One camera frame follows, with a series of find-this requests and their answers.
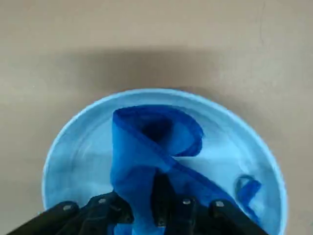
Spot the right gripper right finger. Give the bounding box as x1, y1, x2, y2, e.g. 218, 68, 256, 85
151, 172, 269, 235

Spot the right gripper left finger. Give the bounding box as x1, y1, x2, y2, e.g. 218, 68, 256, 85
6, 191, 134, 235

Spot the blue cloth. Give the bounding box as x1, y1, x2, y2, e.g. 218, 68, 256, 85
110, 104, 262, 235

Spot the light blue plastic plate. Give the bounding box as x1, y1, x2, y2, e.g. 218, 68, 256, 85
42, 88, 287, 235

